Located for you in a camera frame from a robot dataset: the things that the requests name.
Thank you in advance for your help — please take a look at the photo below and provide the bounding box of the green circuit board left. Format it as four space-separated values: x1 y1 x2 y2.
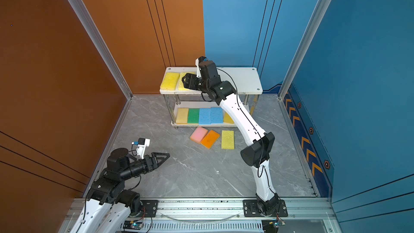
122 221 144 231

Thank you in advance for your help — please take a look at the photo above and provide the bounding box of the pink sponge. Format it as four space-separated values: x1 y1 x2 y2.
190 127 209 144

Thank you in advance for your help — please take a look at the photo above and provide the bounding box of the orange sponge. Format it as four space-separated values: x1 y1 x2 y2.
201 130 220 149

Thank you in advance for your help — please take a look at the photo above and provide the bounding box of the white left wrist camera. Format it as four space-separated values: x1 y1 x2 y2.
130 138 151 159

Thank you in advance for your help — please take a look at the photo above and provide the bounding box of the green circuit board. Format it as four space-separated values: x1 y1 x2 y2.
122 221 144 231
262 220 286 233

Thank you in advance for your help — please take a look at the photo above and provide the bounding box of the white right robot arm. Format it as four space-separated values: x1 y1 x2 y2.
182 56 281 216

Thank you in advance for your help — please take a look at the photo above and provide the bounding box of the green circuit board right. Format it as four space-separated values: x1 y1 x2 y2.
262 220 286 233

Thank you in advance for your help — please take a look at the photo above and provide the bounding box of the aluminium front rail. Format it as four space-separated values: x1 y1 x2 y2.
59 197 341 233

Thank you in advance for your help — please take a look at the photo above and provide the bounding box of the aluminium corner post right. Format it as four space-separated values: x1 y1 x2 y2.
278 0 332 100

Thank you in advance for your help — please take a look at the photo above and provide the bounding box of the pale yellow sponge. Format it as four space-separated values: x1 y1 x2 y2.
176 108 189 125

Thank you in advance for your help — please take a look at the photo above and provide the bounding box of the white two-tier shelf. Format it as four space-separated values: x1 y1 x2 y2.
160 68 263 127

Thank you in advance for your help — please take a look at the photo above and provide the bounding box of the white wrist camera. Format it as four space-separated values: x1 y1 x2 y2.
195 56 208 78
130 138 151 159

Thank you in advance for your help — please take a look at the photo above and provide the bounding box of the blue sponge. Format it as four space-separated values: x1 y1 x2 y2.
210 107 224 124
198 108 211 125

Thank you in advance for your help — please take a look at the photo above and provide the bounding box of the lime porous sponge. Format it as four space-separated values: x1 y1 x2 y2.
221 130 235 150
178 72 191 92

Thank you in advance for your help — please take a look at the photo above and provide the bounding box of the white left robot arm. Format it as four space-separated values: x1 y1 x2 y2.
71 148 170 233

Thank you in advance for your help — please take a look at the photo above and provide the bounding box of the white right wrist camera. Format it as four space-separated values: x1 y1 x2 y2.
195 56 208 78

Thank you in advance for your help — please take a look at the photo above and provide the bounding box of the green sponge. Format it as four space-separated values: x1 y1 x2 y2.
187 109 199 124

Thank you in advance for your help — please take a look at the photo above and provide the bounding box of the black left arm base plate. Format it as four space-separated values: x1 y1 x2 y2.
139 200 158 219

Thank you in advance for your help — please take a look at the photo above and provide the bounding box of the bright yellow sponge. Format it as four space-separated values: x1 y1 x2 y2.
160 72 180 91

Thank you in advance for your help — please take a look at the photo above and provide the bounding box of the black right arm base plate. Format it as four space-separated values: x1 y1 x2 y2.
243 199 289 218

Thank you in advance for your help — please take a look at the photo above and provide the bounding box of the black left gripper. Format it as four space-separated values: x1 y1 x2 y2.
121 153 170 182

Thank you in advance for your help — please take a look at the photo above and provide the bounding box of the aluminium corner post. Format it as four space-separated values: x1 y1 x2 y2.
278 0 332 100
52 0 134 100

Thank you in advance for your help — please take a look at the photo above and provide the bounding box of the aluminium corner post left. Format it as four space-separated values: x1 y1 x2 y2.
52 0 134 100

